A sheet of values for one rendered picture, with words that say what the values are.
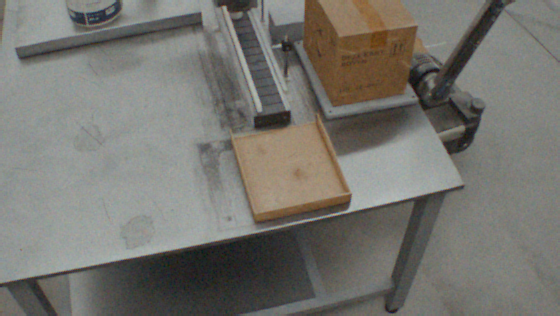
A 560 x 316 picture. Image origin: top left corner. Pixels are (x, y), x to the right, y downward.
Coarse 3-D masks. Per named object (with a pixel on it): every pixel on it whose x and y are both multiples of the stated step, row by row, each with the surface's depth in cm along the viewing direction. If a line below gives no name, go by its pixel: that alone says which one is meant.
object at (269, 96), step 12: (240, 24) 204; (240, 36) 200; (252, 36) 200; (252, 48) 196; (252, 60) 192; (264, 60) 192; (252, 72) 188; (264, 72) 188; (264, 84) 184; (264, 96) 181; (276, 96) 181; (264, 108) 178; (276, 108) 178
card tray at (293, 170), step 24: (240, 144) 175; (264, 144) 175; (288, 144) 175; (312, 144) 175; (240, 168) 166; (264, 168) 169; (288, 168) 169; (312, 168) 169; (336, 168) 169; (264, 192) 164; (288, 192) 164; (312, 192) 164; (336, 192) 164; (264, 216) 157
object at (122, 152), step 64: (0, 64) 200; (64, 64) 199; (128, 64) 199; (192, 64) 198; (0, 128) 180; (64, 128) 180; (128, 128) 180; (192, 128) 180; (384, 128) 180; (0, 192) 164; (64, 192) 164; (128, 192) 164; (192, 192) 164; (384, 192) 164; (0, 256) 150; (64, 256) 151; (128, 256) 151
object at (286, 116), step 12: (216, 12) 215; (252, 24) 204; (228, 36) 200; (228, 48) 201; (264, 48) 196; (240, 72) 188; (240, 84) 190; (276, 84) 185; (252, 108) 178; (288, 108) 178; (252, 120) 180; (264, 120) 178; (276, 120) 179; (288, 120) 180
